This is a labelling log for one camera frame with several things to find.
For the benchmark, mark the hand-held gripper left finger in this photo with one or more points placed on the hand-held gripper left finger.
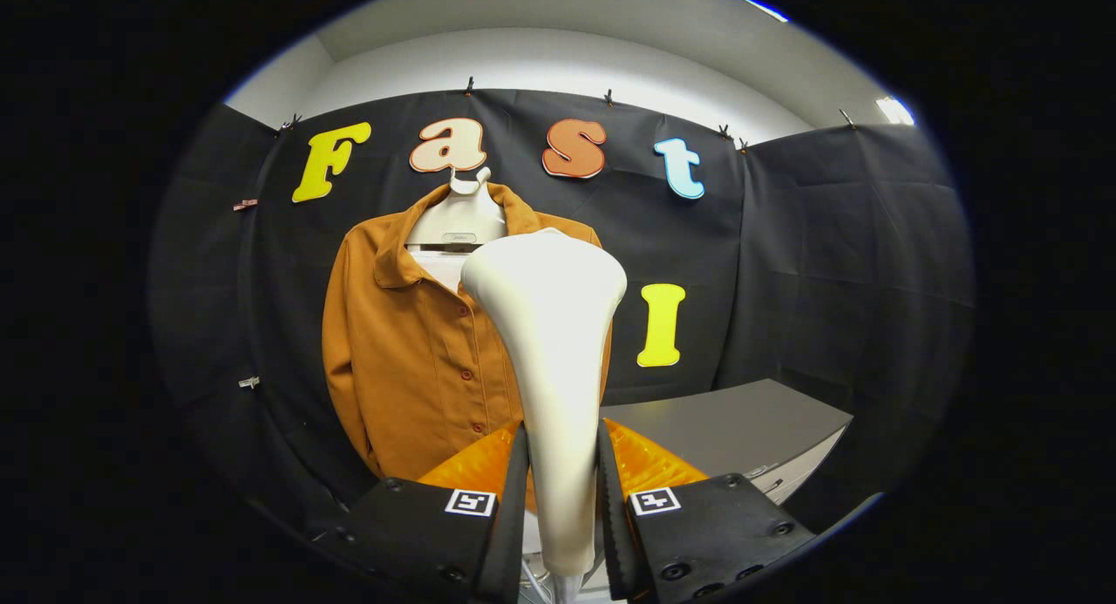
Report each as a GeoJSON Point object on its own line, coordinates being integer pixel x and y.
{"type": "Point", "coordinates": [513, 517]}

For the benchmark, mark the orange button-up shirt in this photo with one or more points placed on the orange button-up shirt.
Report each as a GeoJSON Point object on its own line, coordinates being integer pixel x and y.
{"type": "Point", "coordinates": [410, 369]}

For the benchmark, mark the grey table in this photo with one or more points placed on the grey table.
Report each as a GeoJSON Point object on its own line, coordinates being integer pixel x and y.
{"type": "Point", "coordinates": [724, 421]}

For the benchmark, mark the white garment steamer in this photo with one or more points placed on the white garment steamer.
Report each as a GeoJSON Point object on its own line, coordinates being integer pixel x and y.
{"type": "Point", "coordinates": [549, 342]}

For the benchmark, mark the row of black backdrop clips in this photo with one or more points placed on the row of black backdrop clips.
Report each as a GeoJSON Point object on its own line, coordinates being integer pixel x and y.
{"type": "Point", "coordinates": [468, 86]}

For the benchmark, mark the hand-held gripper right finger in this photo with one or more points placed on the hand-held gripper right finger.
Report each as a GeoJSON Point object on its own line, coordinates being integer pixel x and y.
{"type": "Point", "coordinates": [612, 517]}

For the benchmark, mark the small ceiling light panel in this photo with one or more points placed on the small ceiling light panel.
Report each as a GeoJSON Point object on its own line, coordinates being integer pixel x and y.
{"type": "Point", "coordinates": [895, 111]}

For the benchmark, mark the long ceiling light panel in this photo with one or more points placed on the long ceiling light panel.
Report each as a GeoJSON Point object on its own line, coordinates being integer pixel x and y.
{"type": "Point", "coordinates": [767, 10]}

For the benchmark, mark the black backdrop cloth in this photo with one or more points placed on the black backdrop cloth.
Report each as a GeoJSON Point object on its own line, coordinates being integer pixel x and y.
{"type": "Point", "coordinates": [828, 264]}

